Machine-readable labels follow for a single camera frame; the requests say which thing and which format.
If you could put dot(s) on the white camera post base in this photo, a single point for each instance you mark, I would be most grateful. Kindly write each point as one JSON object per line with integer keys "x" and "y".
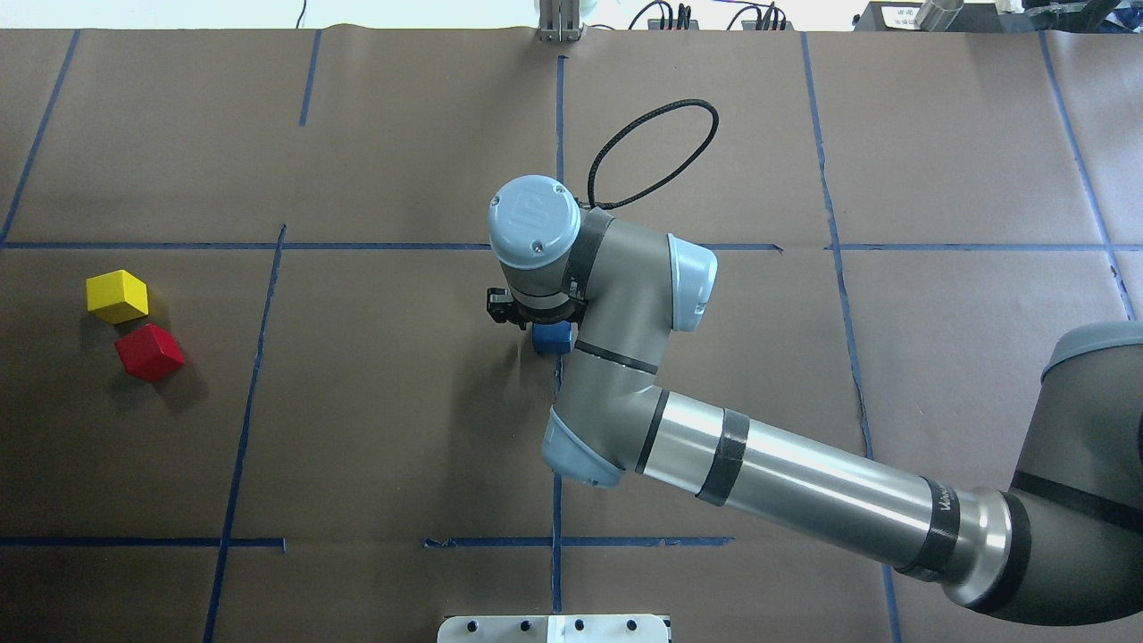
{"x": 556, "y": 628}

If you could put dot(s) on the blue wooden block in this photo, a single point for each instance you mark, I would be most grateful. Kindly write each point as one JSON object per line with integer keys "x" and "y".
{"x": 552, "y": 339}

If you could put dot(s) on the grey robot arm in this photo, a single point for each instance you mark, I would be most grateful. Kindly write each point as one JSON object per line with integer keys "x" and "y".
{"x": 1059, "y": 546}

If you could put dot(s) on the yellow wooden block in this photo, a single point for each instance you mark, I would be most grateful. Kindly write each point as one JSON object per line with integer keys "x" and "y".
{"x": 117, "y": 297}

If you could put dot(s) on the red wooden block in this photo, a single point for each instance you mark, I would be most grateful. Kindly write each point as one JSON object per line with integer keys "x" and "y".
{"x": 149, "y": 353}

